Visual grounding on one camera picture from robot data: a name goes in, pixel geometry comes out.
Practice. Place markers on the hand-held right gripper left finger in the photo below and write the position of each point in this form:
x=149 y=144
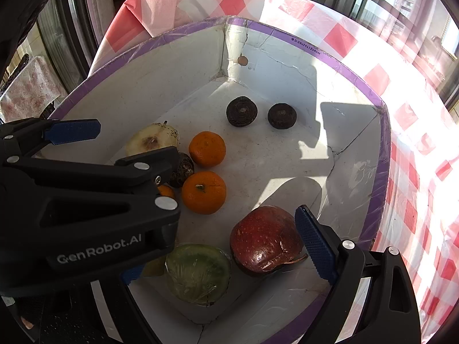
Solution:
x=132 y=274

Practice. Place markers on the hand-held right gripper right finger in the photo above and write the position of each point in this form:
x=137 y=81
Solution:
x=315 y=243

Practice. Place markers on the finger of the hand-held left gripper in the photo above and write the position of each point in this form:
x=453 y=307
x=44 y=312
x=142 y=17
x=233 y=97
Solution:
x=71 y=130
x=150 y=166

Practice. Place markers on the yellow-green fruit half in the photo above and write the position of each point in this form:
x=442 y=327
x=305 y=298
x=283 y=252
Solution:
x=156 y=267

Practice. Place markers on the small orange kumquat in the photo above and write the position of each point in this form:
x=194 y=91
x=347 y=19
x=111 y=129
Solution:
x=166 y=190

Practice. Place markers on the dark wrinkled fruit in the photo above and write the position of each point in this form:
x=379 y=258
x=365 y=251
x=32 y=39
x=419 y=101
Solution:
x=183 y=170

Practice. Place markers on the orange mandarin with stem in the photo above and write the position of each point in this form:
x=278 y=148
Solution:
x=203 y=192

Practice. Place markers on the green plastic-wrapped fruit half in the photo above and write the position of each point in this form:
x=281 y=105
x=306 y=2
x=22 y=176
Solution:
x=197 y=274

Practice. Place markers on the white foam box purple tape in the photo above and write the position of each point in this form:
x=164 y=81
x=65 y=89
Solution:
x=279 y=172

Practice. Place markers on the dark round fruit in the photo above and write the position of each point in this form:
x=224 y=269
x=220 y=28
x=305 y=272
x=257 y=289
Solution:
x=242 y=111
x=282 y=115

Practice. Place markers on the yellow apple half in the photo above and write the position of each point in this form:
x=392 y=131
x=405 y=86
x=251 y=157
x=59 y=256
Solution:
x=150 y=141

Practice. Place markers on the red apple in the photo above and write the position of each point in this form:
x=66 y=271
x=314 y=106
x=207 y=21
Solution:
x=265 y=238

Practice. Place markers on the floral pink cloth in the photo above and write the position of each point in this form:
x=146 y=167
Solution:
x=25 y=89

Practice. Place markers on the white lace curtain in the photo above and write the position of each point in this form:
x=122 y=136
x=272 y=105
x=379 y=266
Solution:
x=98 y=3

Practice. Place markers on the red white checkered tablecloth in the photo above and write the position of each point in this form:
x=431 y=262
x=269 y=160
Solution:
x=405 y=79

